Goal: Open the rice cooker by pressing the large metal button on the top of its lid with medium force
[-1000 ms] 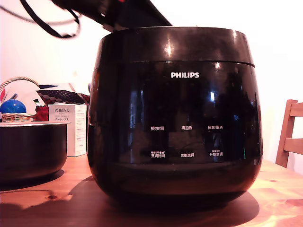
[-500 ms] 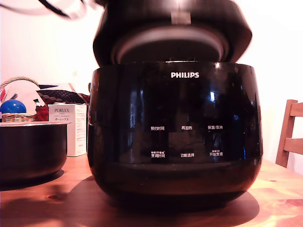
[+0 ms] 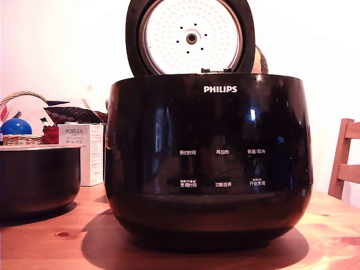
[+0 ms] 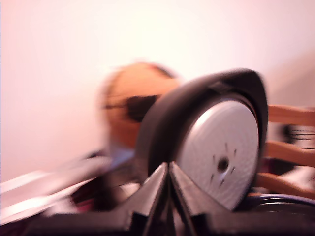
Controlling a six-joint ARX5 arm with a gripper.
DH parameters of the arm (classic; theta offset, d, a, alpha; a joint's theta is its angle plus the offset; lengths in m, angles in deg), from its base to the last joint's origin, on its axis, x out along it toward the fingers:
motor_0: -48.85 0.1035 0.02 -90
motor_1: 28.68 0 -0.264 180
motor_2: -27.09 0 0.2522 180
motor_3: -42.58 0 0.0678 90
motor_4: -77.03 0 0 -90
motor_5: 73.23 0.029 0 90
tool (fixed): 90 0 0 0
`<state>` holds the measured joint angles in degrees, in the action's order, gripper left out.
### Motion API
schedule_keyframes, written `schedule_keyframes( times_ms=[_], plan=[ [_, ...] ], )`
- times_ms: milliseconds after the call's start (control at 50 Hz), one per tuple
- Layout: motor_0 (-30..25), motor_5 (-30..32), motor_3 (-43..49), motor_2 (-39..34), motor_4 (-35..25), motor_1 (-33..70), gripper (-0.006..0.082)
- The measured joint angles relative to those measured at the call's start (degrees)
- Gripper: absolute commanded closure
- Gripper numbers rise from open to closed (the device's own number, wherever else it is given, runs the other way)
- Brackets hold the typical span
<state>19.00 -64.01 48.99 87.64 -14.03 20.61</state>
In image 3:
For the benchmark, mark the black rice cooker lid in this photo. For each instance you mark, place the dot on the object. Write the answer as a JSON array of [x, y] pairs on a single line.
[[191, 36]]

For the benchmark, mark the black Philips rice cooker body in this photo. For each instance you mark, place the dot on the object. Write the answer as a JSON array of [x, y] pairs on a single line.
[[208, 168]]

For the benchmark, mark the dark dotted patterned cloth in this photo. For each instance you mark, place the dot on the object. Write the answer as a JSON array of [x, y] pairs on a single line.
[[75, 114]]

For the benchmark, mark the brown patterned round object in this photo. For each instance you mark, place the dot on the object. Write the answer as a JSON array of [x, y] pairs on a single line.
[[261, 63]]

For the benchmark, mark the white Porlex cardboard box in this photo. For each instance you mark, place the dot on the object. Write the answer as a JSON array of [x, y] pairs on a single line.
[[73, 157]]

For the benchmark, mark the red knitted cloth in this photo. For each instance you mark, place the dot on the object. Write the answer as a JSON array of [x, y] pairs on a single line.
[[50, 135]]

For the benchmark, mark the black inner cooking pot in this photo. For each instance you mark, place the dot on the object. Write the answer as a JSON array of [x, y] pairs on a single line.
[[36, 177]]

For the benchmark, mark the white printed cloth bag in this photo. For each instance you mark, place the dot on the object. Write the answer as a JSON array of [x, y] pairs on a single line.
[[28, 108]]

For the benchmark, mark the woven wicker basket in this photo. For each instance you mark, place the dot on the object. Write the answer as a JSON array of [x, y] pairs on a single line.
[[22, 139]]

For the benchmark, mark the blue ball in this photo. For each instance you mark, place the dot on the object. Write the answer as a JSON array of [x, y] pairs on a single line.
[[15, 127]]

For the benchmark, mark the wooden chair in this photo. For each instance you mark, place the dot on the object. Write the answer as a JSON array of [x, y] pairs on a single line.
[[344, 168]]

